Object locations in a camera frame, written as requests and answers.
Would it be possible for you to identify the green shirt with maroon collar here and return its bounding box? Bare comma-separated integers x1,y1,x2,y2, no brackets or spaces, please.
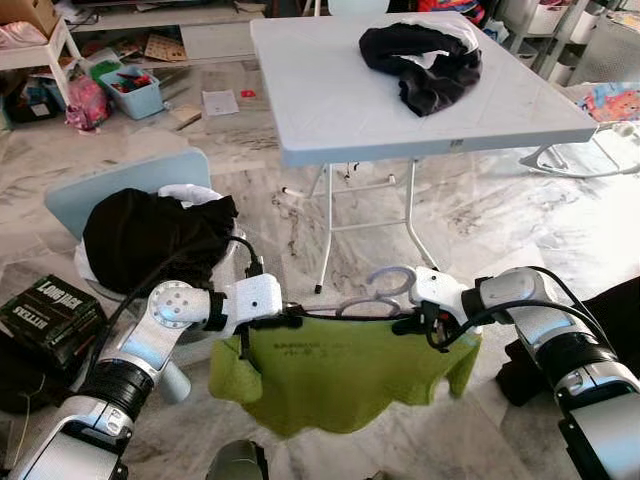
208,310,483,438

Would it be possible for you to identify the large black garment heap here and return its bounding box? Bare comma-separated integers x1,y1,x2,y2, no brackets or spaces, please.
82,188,239,296

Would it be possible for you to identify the pale blue kids chair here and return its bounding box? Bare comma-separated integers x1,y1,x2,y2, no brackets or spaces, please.
45,148,251,406

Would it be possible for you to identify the black printed carton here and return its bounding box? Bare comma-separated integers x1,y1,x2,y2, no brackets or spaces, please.
0,275,106,351

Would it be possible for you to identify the tan book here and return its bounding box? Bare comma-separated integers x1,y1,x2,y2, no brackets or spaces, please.
165,105,203,131

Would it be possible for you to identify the white paper sheet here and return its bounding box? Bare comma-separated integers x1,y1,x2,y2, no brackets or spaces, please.
202,90,241,117

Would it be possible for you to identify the black garment pile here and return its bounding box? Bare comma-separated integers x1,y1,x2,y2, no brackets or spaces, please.
359,22,483,118

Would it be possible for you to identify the light blue toy bin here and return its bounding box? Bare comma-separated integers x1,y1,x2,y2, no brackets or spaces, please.
98,65,164,121

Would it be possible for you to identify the pink kids backpack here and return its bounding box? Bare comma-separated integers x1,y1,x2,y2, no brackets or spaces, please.
65,77,111,131

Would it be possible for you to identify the cartoon print baby bouncer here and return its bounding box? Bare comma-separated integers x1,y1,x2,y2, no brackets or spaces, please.
520,82,640,179

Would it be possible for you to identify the white low console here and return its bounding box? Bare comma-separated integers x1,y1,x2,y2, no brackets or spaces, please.
65,0,263,63

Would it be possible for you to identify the brown game board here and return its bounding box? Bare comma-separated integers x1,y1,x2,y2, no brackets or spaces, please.
143,33,188,63

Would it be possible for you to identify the white cloth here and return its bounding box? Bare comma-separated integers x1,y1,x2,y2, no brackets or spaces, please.
395,10,481,69

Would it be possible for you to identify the green storage bin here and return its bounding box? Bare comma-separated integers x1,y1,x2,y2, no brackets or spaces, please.
85,58,121,81

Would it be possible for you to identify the white rolling storage trolley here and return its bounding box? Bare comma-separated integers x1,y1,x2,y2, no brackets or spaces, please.
500,0,591,76

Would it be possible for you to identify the red blue kids backpack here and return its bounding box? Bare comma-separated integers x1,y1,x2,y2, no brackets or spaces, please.
415,0,486,26

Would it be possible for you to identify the black storage basket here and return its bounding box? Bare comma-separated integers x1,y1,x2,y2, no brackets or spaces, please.
10,80,63,126

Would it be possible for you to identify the grey ribbed box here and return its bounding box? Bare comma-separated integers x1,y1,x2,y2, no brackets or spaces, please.
570,12,640,86

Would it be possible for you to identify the white step stool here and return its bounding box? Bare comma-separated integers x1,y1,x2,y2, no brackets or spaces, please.
0,18,83,106

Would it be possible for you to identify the brown cardboard box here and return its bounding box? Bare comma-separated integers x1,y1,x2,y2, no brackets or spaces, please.
0,0,59,39

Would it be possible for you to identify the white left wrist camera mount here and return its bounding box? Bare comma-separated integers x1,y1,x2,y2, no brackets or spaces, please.
222,275,284,336

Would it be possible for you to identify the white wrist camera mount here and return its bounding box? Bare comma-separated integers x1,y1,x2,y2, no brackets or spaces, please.
222,275,284,336
410,267,471,321

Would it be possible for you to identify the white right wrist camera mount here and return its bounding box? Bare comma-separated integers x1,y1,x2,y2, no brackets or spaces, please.
410,267,471,321

